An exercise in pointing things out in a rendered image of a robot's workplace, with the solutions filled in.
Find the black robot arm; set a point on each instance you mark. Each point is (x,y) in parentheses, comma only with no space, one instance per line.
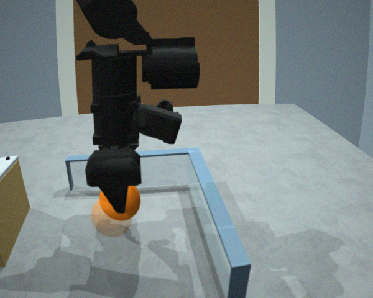
(167,63)

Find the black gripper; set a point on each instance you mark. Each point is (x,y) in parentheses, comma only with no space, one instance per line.
(116,165)

